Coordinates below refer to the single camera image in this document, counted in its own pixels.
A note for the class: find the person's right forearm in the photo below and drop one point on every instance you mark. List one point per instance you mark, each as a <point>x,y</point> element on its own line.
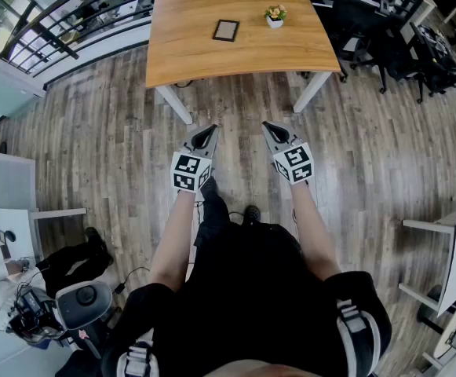
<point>314,234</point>

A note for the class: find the white table leg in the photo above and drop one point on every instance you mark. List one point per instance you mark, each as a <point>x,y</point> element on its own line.
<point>176,106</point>

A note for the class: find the person's left forearm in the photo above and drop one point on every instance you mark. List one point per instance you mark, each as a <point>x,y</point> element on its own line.
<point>170,242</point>

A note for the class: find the potted flower in white pot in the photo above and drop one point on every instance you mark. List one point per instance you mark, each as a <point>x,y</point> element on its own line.
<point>274,22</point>

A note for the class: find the white partition panel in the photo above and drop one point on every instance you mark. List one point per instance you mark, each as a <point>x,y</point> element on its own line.
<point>4,179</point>

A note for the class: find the person's black shoe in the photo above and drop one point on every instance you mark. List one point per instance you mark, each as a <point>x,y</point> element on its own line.
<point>252,213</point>
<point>209,185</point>

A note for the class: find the round light wooden table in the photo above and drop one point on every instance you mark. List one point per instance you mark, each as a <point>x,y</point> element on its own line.
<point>441,346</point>

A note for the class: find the black round floor stand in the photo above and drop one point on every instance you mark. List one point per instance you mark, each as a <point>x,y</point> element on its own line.
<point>2,147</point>

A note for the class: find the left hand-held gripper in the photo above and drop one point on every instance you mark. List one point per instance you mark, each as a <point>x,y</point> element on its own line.
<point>190,171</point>

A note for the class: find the person's left black shoe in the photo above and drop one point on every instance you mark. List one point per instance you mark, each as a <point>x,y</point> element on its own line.
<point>209,185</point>

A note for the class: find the grey office chair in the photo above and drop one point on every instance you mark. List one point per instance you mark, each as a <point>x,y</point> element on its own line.
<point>66,308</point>

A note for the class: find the person's right black shoe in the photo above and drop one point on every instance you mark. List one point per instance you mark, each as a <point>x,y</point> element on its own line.
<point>252,213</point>

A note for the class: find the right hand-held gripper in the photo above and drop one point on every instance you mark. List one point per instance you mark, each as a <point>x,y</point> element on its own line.
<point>294,163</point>

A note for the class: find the black picture frame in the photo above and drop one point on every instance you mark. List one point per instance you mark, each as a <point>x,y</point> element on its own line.
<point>226,30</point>

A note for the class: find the small white desk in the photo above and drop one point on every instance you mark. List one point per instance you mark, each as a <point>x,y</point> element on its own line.
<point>19,220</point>

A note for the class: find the small brown box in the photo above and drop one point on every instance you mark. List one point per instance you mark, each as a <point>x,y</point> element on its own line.
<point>5,251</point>

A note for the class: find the black computer mouse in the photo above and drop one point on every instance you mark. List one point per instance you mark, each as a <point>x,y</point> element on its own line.
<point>10,236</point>

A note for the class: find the person's black clothing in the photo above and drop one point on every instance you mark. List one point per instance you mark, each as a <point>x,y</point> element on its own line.
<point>251,289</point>

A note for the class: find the black office chair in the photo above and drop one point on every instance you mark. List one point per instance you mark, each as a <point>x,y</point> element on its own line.
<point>353,18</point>
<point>427,65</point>

